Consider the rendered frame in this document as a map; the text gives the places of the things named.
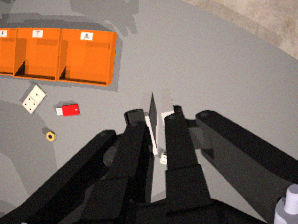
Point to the red usb stick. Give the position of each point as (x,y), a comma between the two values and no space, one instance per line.
(67,110)

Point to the orange rack of bins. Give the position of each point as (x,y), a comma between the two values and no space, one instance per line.
(75,61)

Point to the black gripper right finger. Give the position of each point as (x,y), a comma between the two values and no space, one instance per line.
(265,176)

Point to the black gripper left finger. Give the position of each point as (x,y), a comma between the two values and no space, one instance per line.
(62,198)

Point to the white die with black pips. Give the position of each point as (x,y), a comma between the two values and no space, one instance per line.
(163,158)

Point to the yellow hex nut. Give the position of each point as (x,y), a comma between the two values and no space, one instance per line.
(51,135)

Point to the white domino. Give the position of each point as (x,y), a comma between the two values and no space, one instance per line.
(34,98)

